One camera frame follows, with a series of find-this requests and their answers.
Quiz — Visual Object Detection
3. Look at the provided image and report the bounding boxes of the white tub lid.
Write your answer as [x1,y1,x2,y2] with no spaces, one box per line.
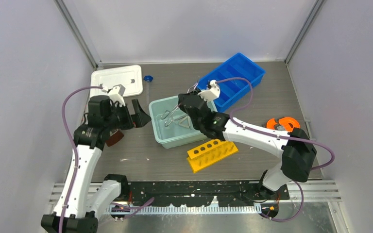
[90,65,143,98]

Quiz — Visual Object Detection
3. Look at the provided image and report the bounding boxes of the orange and grey stand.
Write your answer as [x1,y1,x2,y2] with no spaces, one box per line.
[265,116,301,132]

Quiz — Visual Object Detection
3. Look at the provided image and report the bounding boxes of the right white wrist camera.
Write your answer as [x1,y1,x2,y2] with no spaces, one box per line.
[198,80,220,101]

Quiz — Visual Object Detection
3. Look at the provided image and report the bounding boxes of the thin metal tweezers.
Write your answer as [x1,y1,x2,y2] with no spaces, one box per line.
[173,115,187,121]

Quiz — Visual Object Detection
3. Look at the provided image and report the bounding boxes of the blue divided plastic bin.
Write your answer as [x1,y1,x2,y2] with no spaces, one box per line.
[197,53,266,112]

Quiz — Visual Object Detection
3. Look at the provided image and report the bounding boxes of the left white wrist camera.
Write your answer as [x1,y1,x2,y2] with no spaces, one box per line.
[107,84,126,107]

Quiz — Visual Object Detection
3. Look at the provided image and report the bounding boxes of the test tube with blue cap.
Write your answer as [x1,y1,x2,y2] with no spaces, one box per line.
[143,75,153,104]

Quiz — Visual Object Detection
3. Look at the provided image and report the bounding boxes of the light green plastic tub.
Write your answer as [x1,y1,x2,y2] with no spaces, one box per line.
[149,96,206,149]

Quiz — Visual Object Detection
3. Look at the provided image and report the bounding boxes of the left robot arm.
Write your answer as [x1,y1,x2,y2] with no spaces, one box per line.
[41,95,151,233]

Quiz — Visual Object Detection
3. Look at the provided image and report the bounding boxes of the white clay triangle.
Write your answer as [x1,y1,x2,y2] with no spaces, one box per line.
[174,116,191,129]

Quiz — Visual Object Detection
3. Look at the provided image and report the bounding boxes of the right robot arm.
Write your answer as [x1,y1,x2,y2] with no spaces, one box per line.
[178,93,317,199]

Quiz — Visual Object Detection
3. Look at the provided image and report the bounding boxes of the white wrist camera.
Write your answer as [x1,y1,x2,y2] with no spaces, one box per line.
[107,84,126,107]
[198,80,220,101]

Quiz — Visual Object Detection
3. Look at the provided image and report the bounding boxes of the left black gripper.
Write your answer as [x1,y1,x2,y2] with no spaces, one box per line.
[104,99,151,131]

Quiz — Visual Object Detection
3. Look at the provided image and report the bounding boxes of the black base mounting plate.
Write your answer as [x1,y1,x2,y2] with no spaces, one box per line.
[127,180,290,208]

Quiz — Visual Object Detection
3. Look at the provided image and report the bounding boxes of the yellow test tube rack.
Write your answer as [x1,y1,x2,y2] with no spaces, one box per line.
[187,139,239,173]

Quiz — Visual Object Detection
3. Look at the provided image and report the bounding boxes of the metal crucible tongs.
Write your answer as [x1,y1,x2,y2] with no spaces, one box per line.
[161,79,199,127]

